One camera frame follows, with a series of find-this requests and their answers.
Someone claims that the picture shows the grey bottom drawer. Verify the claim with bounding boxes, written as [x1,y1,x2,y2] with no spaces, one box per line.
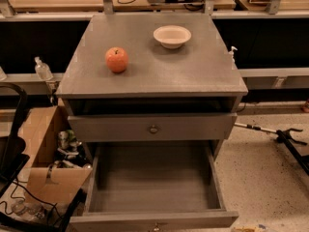
[70,141,239,232]

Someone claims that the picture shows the grey wooden drawer cabinet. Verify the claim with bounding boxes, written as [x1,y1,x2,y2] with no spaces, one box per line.
[57,13,247,153]

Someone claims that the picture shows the black chair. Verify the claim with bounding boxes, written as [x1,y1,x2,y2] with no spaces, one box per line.
[0,82,30,197]

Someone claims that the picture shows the white pump bottle right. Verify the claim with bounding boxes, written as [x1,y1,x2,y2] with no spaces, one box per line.
[228,45,238,63]

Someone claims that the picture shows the black metal stand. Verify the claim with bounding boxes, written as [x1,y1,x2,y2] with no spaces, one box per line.
[235,123,309,175]

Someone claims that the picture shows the grey middle drawer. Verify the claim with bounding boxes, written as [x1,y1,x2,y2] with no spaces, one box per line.
[68,113,237,142]

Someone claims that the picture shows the items inside cardboard box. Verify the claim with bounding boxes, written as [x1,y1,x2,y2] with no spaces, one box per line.
[53,130,92,169]

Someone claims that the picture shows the brown cardboard box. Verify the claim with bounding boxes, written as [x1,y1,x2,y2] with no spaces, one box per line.
[19,106,92,204]

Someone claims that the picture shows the grey drawer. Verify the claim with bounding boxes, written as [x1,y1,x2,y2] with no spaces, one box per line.
[68,113,237,142]
[70,141,239,232]

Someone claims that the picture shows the black floor cable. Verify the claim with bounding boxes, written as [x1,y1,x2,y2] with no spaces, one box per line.
[0,174,66,225]

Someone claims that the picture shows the white bowl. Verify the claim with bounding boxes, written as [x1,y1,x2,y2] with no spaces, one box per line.
[154,25,191,49]

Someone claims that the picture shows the red apple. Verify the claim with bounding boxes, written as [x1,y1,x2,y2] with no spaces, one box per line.
[105,47,128,73]

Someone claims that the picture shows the clear sanitizer bottle left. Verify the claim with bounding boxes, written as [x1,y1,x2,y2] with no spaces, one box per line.
[35,56,53,81]

